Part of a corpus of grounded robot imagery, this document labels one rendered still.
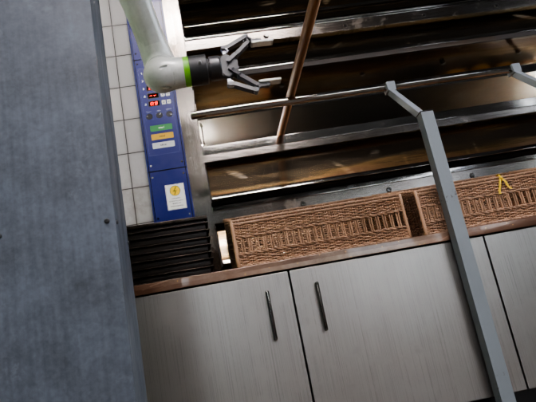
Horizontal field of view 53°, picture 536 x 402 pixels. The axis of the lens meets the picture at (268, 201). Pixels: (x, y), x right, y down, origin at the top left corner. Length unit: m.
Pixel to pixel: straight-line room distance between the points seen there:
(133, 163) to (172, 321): 0.89
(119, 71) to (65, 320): 1.65
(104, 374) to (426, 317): 1.01
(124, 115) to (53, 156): 1.37
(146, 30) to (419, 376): 1.30
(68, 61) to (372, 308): 1.04
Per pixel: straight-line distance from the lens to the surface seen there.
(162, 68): 1.68
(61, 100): 1.05
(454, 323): 1.69
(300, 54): 1.72
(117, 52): 2.50
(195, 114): 1.91
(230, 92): 2.30
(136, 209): 2.21
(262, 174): 2.23
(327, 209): 1.69
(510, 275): 1.78
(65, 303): 0.95
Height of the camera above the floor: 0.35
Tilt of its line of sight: 15 degrees up
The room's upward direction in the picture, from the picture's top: 11 degrees counter-clockwise
